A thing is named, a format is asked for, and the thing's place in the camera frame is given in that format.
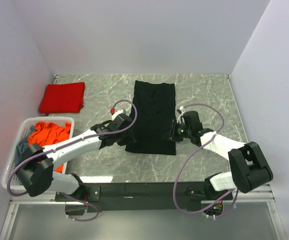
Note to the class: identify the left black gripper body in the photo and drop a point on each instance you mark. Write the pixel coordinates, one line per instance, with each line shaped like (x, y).
(125, 138)

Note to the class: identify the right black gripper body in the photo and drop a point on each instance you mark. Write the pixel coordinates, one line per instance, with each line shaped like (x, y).
(179, 131)

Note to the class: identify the black t shirt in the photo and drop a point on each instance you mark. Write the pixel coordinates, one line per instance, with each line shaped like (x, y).
(155, 104)

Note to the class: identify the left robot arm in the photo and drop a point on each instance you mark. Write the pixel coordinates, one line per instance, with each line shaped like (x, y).
(37, 170)

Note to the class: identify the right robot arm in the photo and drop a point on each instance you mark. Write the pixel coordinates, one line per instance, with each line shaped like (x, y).
(249, 168)

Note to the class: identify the folded red t shirt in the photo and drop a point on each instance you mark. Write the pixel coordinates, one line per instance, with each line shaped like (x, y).
(63, 98)

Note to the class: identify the black base beam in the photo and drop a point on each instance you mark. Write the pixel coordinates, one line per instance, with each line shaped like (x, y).
(148, 196)

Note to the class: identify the orange t shirt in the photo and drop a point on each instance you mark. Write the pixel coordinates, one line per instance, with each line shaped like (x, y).
(49, 133)

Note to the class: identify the grey blue t shirt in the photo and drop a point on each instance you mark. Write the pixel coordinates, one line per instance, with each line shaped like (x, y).
(22, 145)

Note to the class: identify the white plastic laundry basket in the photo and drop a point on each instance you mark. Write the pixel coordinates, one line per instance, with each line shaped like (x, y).
(24, 131)

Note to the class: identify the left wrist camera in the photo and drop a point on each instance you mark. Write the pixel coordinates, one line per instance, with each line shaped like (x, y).
(115, 112)

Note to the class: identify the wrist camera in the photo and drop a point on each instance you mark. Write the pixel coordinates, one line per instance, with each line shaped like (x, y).
(181, 111)
(115, 112)

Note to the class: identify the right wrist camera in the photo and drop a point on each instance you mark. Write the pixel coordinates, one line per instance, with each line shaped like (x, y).
(181, 111)

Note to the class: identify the aluminium frame rail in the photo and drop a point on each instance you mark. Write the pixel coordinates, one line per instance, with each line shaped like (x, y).
(216, 209)

